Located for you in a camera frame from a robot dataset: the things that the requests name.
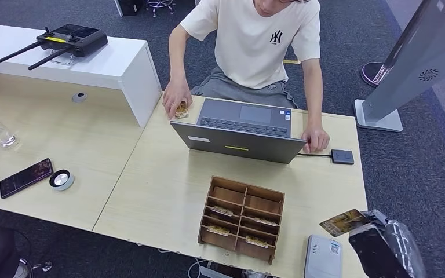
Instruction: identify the person's left hand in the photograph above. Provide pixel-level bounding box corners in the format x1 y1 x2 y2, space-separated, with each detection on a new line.
301 125 331 154

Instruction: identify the black computer case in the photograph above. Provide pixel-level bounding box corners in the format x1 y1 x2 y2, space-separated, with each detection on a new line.
114 0 144 17

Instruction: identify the black remote controller with antennas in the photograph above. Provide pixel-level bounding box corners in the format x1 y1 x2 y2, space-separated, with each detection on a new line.
0 23 108 71

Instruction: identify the white box device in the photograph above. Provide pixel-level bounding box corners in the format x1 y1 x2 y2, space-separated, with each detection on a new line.
304 234 344 278

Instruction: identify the thin white cable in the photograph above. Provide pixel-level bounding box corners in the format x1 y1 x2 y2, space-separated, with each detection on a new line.
187 258 208 278

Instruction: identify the grey laptop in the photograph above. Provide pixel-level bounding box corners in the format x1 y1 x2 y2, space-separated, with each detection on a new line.
169 98 307 164

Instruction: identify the chrome chair base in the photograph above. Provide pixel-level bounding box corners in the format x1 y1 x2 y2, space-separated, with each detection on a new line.
13 258 53 278
145 0 176 18

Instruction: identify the black smartphone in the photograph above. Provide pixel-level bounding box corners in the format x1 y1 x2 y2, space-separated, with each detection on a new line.
0 158 54 199

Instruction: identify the black card reader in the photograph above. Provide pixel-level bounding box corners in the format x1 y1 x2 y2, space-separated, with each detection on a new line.
330 149 355 166

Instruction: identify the gold patterned ID card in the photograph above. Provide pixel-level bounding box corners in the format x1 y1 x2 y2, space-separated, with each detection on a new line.
319 208 371 238

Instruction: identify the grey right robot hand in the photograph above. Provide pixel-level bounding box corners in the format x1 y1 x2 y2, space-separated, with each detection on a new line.
348 208 428 278

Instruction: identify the person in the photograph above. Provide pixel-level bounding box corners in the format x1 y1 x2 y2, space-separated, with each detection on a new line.
162 0 331 154

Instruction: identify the silver kiosk display stand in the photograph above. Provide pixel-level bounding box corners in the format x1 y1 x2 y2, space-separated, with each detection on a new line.
353 0 445 133

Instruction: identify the clear acrylic stand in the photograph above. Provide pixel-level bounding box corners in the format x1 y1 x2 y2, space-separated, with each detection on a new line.
52 50 74 66

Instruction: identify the wooden card organizer box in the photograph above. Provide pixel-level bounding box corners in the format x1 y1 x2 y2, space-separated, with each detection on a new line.
197 175 286 265

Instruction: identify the round chrome stand base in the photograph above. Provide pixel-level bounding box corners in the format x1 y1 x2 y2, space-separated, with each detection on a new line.
361 61 385 88

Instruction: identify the person's right hand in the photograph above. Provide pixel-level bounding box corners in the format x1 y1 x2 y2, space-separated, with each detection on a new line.
162 78 194 121

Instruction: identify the round white silver disc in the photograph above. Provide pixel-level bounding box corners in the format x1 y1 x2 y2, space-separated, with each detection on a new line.
49 169 75 192

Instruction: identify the white desk riser shelf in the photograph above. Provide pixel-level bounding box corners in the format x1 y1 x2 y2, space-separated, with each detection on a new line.
0 22 163 128

